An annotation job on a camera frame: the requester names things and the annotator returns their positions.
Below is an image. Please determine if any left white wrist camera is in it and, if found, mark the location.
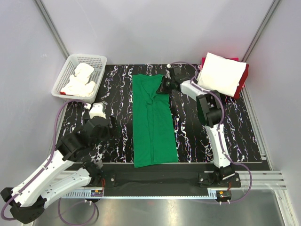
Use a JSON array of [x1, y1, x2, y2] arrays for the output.
[[89, 103, 106, 119]]

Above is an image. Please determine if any green t shirt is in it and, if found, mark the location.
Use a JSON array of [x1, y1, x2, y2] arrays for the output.
[[132, 74, 178, 168]]

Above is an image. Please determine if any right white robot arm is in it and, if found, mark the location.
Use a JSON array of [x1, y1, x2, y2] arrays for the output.
[[156, 65, 235, 187]]

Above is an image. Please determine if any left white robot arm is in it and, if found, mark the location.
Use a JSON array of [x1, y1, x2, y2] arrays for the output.
[[0, 116, 118, 224]]

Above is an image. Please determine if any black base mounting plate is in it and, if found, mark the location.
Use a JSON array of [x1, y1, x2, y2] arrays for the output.
[[98, 163, 241, 198]]

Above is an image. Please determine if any folded red t shirt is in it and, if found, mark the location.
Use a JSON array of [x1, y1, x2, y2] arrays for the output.
[[201, 56, 249, 99]]

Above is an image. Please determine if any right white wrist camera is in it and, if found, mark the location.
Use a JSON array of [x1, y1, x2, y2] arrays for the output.
[[165, 64, 172, 80]]

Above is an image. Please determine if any white plastic basket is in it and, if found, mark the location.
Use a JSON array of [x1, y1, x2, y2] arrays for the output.
[[51, 54, 107, 103]]

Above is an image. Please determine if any white t shirt in basket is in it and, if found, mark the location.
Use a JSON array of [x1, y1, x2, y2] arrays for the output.
[[60, 63, 96, 97]]

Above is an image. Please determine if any folded white t shirt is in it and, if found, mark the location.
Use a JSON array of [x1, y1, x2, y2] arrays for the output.
[[197, 52, 247, 97]]

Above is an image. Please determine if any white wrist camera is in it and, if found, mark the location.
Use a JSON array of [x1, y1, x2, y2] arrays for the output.
[[165, 64, 172, 80], [89, 103, 106, 119]]

